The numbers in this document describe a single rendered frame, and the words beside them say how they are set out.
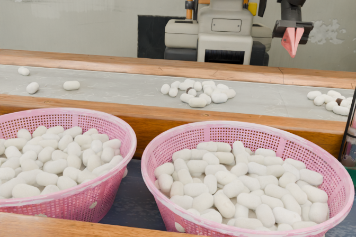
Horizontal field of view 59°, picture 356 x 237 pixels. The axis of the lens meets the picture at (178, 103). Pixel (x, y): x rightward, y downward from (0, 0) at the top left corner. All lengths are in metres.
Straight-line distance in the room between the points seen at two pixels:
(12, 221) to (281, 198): 0.30
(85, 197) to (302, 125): 0.38
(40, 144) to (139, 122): 0.17
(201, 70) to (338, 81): 0.38
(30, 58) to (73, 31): 1.89
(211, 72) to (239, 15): 0.49
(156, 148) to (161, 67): 0.48
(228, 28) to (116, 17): 1.61
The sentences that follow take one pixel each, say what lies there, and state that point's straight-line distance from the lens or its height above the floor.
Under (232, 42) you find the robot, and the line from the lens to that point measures 1.33.
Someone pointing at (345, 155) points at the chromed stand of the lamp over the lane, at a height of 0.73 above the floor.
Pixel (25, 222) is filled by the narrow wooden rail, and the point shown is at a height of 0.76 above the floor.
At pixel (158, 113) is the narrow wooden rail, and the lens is 0.58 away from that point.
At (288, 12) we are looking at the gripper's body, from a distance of 1.00.
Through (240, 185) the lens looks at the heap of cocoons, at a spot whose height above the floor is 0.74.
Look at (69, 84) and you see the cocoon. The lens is 0.79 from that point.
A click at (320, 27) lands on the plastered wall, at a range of 2.98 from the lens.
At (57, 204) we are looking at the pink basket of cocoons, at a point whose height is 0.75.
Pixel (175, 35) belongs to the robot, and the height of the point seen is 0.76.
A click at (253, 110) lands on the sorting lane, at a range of 0.70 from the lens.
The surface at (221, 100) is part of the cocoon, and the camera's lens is 0.71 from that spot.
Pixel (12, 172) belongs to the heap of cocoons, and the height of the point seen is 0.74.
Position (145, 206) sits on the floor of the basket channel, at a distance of 0.49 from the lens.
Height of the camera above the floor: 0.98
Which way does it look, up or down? 20 degrees down
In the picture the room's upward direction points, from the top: 3 degrees clockwise
